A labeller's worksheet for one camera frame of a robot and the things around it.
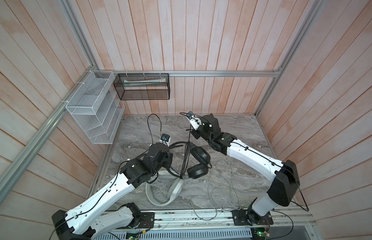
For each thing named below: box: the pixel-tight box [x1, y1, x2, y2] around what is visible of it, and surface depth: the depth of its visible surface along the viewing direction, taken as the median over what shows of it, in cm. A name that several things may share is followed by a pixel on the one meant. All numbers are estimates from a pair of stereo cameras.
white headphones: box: [145, 178, 184, 207], surface depth 77 cm
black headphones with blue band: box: [166, 141, 212, 180], surface depth 66 cm
